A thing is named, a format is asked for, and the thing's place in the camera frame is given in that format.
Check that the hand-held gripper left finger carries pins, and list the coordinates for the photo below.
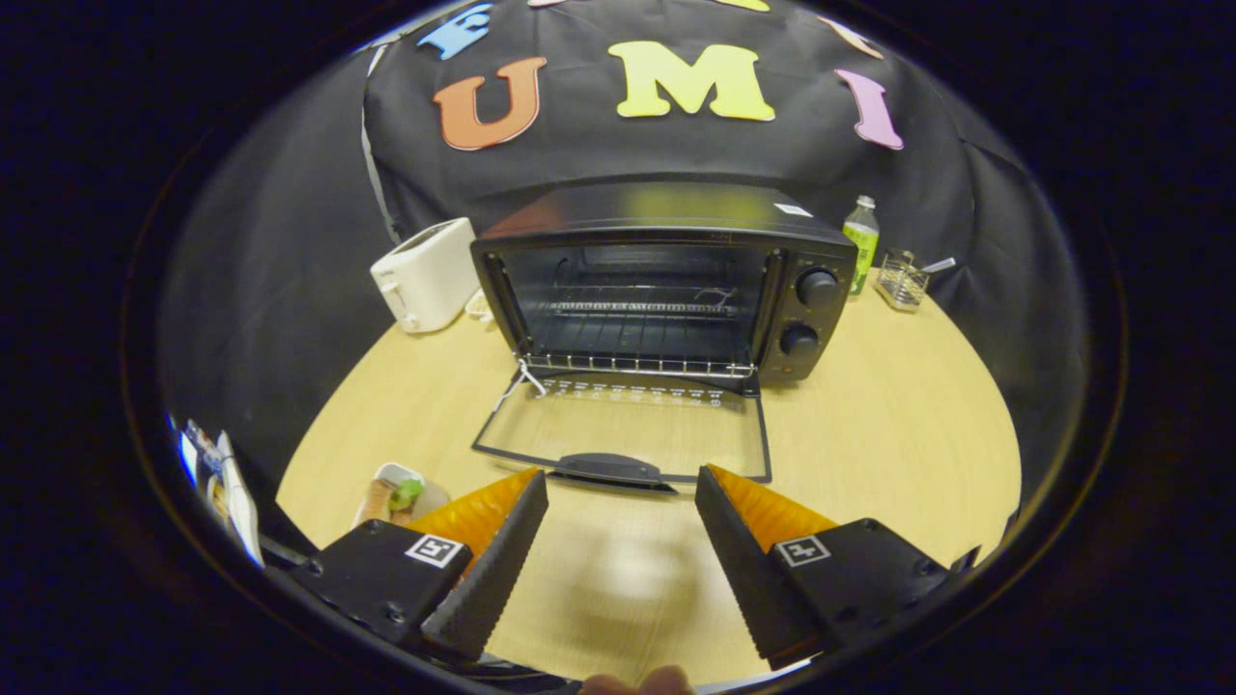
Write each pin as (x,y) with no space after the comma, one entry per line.
(497,569)

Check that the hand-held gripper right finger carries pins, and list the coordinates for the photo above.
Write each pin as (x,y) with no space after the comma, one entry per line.
(744,569)

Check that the black toaster oven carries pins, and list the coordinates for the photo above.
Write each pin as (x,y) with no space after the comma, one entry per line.
(676,208)

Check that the white pop-up toaster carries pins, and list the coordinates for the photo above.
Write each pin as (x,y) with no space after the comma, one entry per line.
(430,275)

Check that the white plate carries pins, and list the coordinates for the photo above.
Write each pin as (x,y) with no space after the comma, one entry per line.
(435,497)

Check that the clear bottle with green label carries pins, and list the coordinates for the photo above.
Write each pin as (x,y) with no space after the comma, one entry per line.
(862,246)

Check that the metal spoon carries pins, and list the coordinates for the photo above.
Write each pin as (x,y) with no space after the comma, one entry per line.
(939,264)

